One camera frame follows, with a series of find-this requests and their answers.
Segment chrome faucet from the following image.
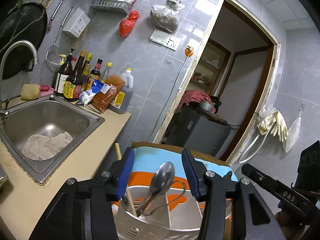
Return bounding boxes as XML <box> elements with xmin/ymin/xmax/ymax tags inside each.
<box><xmin>1</xmin><ymin>40</ymin><xmax>39</xmax><ymax>125</ymax></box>

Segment white wall socket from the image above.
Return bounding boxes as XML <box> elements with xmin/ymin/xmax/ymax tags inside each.
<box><xmin>149</xmin><ymin>29</ymin><xmax>180</xmax><ymax>51</ymax></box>

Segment silver spoon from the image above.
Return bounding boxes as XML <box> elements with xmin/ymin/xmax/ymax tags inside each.
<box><xmin>136</xmin><ymin>161</ymin><xmax>175</xmax><ymax>217</ymax></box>

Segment red cloth on cabinet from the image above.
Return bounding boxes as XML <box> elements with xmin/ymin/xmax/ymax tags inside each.
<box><xmin>176</xmin><ymin>89</ymin><xmax>212</xmax><ymax>111</ymax></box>

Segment metal pot on cabinet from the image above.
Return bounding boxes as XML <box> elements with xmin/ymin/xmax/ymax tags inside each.
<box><xmin>199</xmin><ymin>100</ymin><xmax>215</xmax><ymax>113</ymax></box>

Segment white box on wall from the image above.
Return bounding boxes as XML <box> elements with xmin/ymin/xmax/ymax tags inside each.
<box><xmin>62</xmin><ymin>7</ymin><xmax>91</xmax><ymax>38</ymax></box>

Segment dark soy sauce bottle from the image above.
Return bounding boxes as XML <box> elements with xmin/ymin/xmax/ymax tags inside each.
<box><xmin>63</xmin><ymin>50</ymin><xmax>87</xmax><ymax>101</ymax></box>

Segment stainless steel sink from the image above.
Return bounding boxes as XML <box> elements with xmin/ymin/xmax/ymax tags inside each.
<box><xmin>1</xmin><ymin>95</ymin><xmax>105</xmax><ymax>185</ymax></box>

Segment white hose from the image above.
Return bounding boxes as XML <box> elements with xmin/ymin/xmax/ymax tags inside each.
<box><xmin>237</xmin><ymin>127</ymin><xmax>272</xmax><ymax>164</ymax></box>

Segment grey wall rack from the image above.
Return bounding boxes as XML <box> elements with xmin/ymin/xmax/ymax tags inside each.
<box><xmin>91</xmin><ymin>0</ymin><xmax>135</xmax><ymax>15</ymax></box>

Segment cream rubber gloves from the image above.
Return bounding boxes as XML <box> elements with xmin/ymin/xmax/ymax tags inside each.
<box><xmin>257</xmin><ymin>110</ymin><xmax>288</xmax><ymax>142</ymax></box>

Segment orange wall hook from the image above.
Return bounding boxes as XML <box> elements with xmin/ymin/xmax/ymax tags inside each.
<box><xmin>184</xmin><ymin>45</ymin><xmax>194</xmax><ymax>57</ymax></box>

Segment white utensil holder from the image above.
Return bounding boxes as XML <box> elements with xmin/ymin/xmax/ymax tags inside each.
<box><xmin>115</xmin><ymin>188</ymin><xmax>205</xmax><ymax>239</ymax></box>

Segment orange spice packet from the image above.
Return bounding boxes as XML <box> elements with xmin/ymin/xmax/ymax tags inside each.
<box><xmin>92</xmin><ymin>75</ymin><xmax>125</xmax><ymax>113</ymax></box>

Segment white rag in sink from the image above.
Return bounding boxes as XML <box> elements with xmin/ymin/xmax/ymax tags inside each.
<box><xmin>21</xmin><ymin>132</ymin><xmax>73</xmax><ymax>160</ymax></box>

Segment yellow sponge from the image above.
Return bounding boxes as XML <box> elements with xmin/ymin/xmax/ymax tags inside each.
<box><xmin>21</xmin><ymin>83</ymin><xmax>41</xmax><ymax>100</ymax></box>

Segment black wok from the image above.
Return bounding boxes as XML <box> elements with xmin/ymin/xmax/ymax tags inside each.
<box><xmin>1</xmin><ymin>2</ymin><xmax>48</xmax><ymax>80</ymax></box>

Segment wooden chopstick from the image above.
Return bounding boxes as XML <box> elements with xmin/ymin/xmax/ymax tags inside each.
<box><xmin>115</xmin><ymin>142</ymin><xmax>137</xmax><ymax>217</ymax></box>

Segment striped blue orange brown cloth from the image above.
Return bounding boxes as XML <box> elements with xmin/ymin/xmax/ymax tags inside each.
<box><xmin>111</xmin><ymin>141</ymin><xmax>239</xmax><ymax>230</ymax></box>

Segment large oil jug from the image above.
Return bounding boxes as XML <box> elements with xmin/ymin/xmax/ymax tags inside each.
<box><xmin>108</xmin><ymin>68</ymin><xmax>134</xmax><ymax>114</ymax></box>

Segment white mesh strainer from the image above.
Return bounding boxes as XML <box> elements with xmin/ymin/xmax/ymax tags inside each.
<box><xmin>283</xmin><ymin>107</ymin><xmax>302</xmax><ymax>153</ymax></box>

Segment red plastic bag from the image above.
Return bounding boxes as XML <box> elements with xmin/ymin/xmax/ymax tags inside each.
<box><xmin>119</xmin><ymin>10</ymin><xmax>140</xmax><ymax>37</ymax></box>

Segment grey cabinet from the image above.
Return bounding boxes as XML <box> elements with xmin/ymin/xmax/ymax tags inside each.
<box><xmin>164</xmin><ymin>106</ymin><xmax>231</xmax><ymax>156</ymax></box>

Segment clear bag of dried goods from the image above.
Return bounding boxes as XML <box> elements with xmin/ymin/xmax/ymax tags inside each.
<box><xmin>150</xmin><ymin>0</ymin><xmax>185</xmax><ymax>34</ymax></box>

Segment wire skimmer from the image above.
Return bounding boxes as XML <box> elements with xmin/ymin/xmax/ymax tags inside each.
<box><xmin>45</xmin><ymin>6</ymin><xmax>73</xmax><ymax>73</ymax></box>

